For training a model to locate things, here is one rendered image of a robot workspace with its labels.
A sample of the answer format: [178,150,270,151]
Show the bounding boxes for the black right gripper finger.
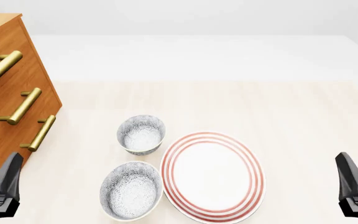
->
[335,151,358,202]

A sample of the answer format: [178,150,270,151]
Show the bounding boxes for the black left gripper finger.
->
[0,151,24,202]

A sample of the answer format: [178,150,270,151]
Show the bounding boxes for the grey patterned bowl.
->
[116,114,167,157]
[99,161,165,222]

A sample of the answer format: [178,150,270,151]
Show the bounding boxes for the white plate with red rings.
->
[160,131,267,224]

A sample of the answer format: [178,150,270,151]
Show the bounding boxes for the brass drawer handle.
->
[0,87,43,126]
[19,114,57,153]
[0,50,24,88]

